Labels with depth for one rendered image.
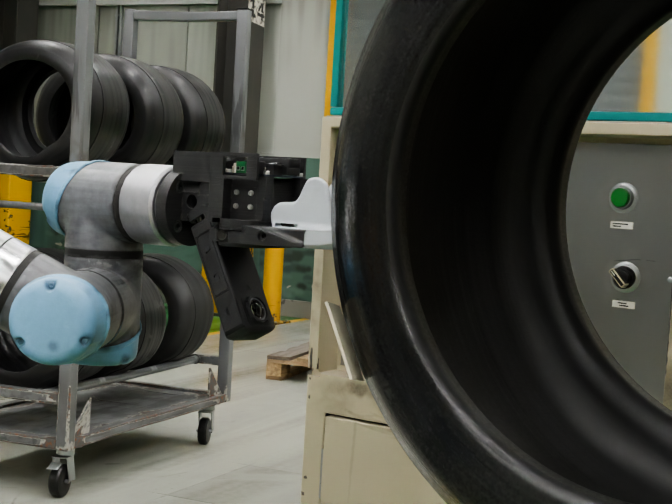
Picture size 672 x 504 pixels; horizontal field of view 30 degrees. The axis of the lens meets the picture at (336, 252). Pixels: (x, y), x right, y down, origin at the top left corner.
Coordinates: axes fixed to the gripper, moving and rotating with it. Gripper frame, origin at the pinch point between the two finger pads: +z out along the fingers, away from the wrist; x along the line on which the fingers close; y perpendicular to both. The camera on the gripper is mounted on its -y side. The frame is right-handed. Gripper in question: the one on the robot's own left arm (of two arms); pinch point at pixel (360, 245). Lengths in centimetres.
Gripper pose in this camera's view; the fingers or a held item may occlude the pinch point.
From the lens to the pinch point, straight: 104.2
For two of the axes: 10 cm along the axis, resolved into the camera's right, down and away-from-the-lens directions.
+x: 5.7, -0.1, 8.2
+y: 0.6, -10.0, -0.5
